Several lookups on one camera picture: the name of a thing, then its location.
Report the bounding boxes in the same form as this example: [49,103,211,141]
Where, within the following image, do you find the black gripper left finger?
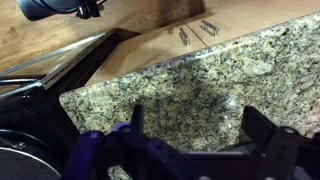
[130,103,145,134]

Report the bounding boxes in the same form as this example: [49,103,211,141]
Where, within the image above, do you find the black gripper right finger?
[241,105,279,154]

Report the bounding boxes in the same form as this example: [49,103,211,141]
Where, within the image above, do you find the black electric stove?
[0,28,141,180]

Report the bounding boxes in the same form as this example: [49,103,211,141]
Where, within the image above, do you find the black frying pan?
[0,129,63,180]

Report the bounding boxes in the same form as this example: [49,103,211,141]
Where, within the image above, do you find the blue round object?
[15,0,102,22]

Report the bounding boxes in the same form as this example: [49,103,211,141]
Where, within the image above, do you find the short silver cabinet handle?
[200,19,221,37]
[178,26,191,47]

